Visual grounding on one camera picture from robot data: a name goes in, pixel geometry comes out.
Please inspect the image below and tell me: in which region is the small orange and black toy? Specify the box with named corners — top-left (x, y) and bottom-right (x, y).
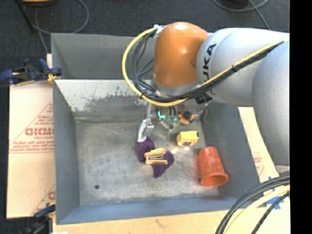
top-left (177, 111), bottom-right (196, 126)

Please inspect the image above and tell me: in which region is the brown cardboard board, red print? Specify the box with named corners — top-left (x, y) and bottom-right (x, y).
top-left (5, 54), bottom-right (281, 219)

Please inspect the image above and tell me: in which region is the tan wooden stapler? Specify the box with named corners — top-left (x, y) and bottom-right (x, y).
top-left (143, 148), bottom-right (169, 166)

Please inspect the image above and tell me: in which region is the grey metal bin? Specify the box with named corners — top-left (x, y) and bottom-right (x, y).
top-left (50, 32), bottom-right (261, 225)

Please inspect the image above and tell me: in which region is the purple cloth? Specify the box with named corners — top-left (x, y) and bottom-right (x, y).
top-left (136, 136), bottom-right (175, 179)

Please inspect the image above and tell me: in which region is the yellow tape measure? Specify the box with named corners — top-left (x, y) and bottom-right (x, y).
top-left (175, 130), bottom-right (200, 147)

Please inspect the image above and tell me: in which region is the orange plastic cup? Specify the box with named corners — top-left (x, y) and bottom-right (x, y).
top-left (195, 146), bottom-right (230, 188)

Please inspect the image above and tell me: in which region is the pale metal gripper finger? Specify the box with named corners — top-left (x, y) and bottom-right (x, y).
top-left (137, 119), bottom-right (155, 143)

